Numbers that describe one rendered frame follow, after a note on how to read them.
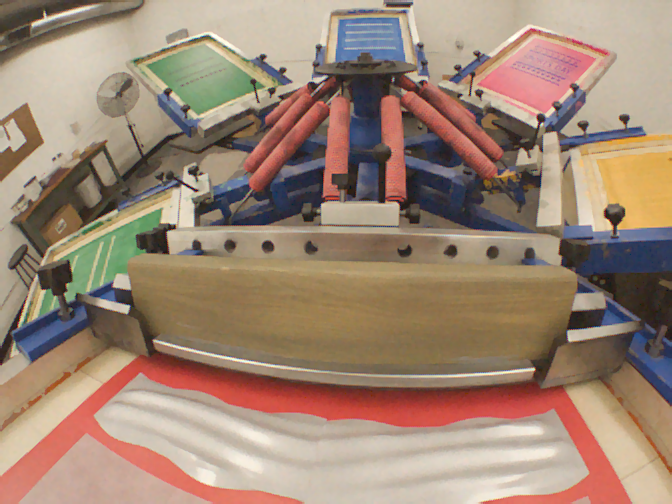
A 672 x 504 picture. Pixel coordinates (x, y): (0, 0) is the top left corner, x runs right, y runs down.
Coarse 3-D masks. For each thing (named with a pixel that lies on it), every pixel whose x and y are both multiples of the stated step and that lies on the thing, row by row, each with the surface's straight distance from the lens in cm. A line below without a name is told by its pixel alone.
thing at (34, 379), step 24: (72, 336) 33; (24, 360) 33; (48, 360) 32; (72, 360) 33; (624, 360) 29; (0, 384) 31; (24, 384) 32; (48, 384) 33; (624, 384) 30; (648, 384) 28; (0, 408) 32; (24, 408) 32; (624, 408) 30; (648, 408) 28; (648, 432) 28
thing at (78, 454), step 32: (192, 384) 26; (224, 384) 25; (256, 384) 25; (288, 384) 24; (320, 416) 21; (32, 448) 28; (64, 448) 26; (96, 448) 24; (128, 448) 23; (0, 480) 28; (32, 480) 26; (64, 480) 24; (96, 480) 22; (128, 480) 21; (160, 480) 20; (192, 480) 20
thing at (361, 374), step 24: (168, 336) 26; (216, 360) 22; (240, 360) 21; (264, 360) 20; (288, 360) 20; (312, 360) 20; (528, 360) 23; (360, 384) 19; (384, 384) 19; (408, 384) 19; (432, 384) 19; (456, 384) 20; (480, 384) 20
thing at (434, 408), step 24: (528, 384) 27; (336, 408) 22; (360, 408) 22; (384, 408) 22; (408, 408) 22; (432, 408) 23; (456, 408) 23; (480, 408) 24; (504, 408) 24; (528, 408) 25; (552, 408) 26; (576, 408) 27; (576, 432) 25; (600, 456) 24; (600, 480) 23
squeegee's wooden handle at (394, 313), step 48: (144, 288) 26; (192, 288) 22; (240, 288) 19; (288, 288) 18; (336, 288) 17; (384, 288) 17; (432, 288) 17; (480, 288) 18; (528, 288) 20; (576, 288) 22; (192, 336) 24; (240, 336) 21; (288, 336) 19; (336, 336) 19; (384, 336) 18; (432, 336) 19; (480, 336) 20; (528, 336) 22
